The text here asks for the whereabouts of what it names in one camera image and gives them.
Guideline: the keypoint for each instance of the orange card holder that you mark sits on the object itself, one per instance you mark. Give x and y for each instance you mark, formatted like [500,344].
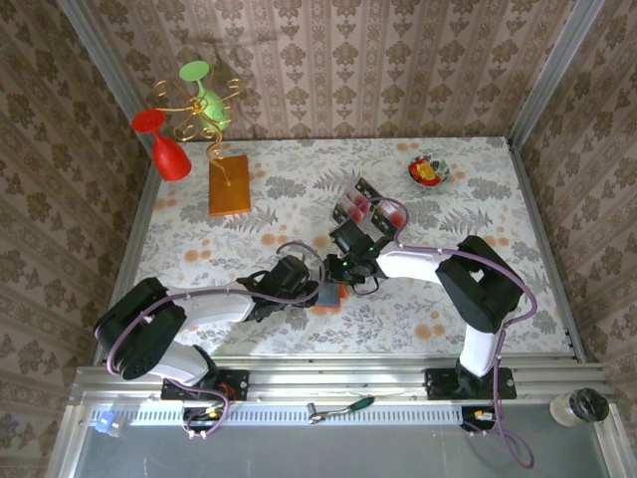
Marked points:
[344,295]

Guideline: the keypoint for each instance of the green wine glass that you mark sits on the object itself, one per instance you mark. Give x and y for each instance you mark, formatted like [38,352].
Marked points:
[193,71]

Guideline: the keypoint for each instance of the aluminium frame post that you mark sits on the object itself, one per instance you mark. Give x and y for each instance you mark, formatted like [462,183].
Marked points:
[552,70]
[111,74]

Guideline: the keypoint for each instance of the small patterned bowl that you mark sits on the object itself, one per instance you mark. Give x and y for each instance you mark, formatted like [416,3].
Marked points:
[444,168]

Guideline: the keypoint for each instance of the red wine glass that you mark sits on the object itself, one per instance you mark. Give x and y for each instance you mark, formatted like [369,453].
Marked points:
[171,159]

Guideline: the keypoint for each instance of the aluminium table edge rail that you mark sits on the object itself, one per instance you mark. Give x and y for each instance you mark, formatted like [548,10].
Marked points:
[540,234]
[137,234]

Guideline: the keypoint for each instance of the red circle card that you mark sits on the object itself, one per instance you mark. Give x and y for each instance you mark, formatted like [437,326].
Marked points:
[393,216]
[354,215]
[356,201]

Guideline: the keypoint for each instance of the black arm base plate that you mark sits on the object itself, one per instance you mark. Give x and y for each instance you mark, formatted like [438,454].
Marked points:
[239,383]
[438,386]

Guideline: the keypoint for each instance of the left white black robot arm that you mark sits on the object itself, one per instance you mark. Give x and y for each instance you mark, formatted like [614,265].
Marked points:
[214,306]

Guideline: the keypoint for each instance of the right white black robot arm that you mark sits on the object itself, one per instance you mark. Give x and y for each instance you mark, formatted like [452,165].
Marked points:
[413,264]

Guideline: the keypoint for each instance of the aluminium base beam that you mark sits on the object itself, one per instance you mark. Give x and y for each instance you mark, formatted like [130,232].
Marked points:
[338,381]

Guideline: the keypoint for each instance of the grey metal platform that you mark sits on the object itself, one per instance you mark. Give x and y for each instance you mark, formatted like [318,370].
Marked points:
[348,453]

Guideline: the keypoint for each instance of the red yellow fruit pieces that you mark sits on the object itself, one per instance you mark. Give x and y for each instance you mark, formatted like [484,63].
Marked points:
[425,170]

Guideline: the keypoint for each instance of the clear jar black lid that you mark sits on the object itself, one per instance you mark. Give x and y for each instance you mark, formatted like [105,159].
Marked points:
[579,408]

